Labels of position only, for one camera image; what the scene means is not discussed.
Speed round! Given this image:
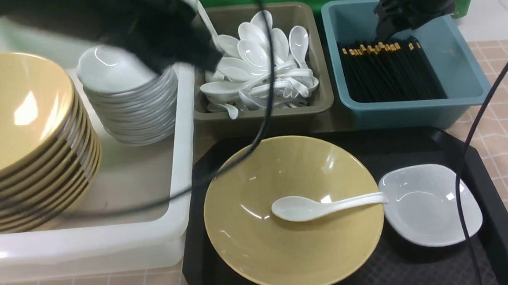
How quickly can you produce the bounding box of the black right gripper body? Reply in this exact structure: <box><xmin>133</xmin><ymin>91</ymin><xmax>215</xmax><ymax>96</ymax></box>
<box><xmin>373</xmin><ymin>0</ymin><xmax>456</xmax><ymax>41</ymax></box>

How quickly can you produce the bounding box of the small white sauce dish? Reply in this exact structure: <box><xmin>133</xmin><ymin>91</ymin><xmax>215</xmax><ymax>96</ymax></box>
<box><xmin>378</xmin><ymin>164</ymin><xmax>465</xmax><ymax>248</ymax></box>

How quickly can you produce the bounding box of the white ceramic soup spoon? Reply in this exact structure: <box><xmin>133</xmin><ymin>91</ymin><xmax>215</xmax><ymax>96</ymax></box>
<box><xmin>271</xmin><ymin>192</ymin><xmax>389</xmax><ymax>223</ymax></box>

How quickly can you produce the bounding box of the yellow noodle bowl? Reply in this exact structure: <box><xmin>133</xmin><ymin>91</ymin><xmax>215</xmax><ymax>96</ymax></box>
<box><xmin>204</xmin><ymin>135</ymin><xmax>384</xmax><ymax>285</ymax></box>

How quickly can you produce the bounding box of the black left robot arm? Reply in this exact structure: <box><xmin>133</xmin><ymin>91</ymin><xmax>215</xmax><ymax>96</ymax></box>
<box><xmin>0</xmin><ymin>0</ymin><xmax>223</xmax><ymax>73</ymax></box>

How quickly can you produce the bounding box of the blue plastic chopstick bin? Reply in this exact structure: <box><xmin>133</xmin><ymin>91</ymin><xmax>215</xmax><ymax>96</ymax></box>
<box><xmin>321</xmin><ymin>0</ymin><xmax>490</xmax><ymax>130</ymax></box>

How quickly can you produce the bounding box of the bundle of black chopsticks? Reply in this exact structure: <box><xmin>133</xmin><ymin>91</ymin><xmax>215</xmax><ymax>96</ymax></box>
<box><xmin>337</xmin><ymin>37</ymin><xmax>447</xmax><ymax>103</ymax></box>

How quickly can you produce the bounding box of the olive plastic spoon bin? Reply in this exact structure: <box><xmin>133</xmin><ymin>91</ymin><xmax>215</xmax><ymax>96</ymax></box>
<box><xmin>194</xmin><ymin>2</ymin><xmax>334</xmax><ymax>139</ymax></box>

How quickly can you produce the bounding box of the pile of white soup spoons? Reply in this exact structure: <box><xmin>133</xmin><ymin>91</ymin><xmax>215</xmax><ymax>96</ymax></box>
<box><xmin>197</xmin><ymin>6</ymin><xmax>320</xmax><ymax>120</ymax></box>

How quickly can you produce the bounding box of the black plastic serving tray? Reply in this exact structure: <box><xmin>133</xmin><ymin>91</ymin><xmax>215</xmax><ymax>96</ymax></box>
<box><xmin>182</xmin><ymin>126</ymin><xmax>508</xmax><ymax>285</ymax></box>

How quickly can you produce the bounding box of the stack of white dishes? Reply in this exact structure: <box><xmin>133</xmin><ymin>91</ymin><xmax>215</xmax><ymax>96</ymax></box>
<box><xmin>76</xmin><ymin>45</ymin><xmax>179</xmax><ymax>146</ymax></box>

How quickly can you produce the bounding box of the large white plastic tub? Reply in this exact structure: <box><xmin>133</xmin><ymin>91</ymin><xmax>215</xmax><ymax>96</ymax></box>
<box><xmin>0</xmin><ymin>19</ymin><xmax>195</xmax><ymax>283</ymax></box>

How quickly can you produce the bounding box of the stack of yellow bowls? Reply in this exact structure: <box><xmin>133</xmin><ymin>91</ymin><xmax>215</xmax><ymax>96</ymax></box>
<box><xmin>0</xmin><ymin>51</ymin><xmax>102</xmax><ymax>234</ymax></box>

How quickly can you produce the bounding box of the black cable right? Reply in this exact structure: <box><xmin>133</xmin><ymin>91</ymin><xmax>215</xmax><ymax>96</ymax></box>
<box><xmin>445</xmin><ymin>34</ymin><xmax>508</xmax><ymax>285</ymax></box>

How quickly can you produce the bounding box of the black cable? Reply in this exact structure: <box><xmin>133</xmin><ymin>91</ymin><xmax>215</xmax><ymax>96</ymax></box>
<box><xmin>0</xmin><ymin>0</ymin><xmax>284</xmax><ymax>224</ymax></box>
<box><xmin>445</xmin><ymin>34</ymin><xmax>508</xmax><ymax>285</ymax></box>

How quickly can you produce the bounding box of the black cable left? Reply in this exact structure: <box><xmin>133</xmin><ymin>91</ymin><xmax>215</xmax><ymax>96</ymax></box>
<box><xmin>0</xmin><ymin>0</ymin><xmax>284</xmax><ymax>224</ymax></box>

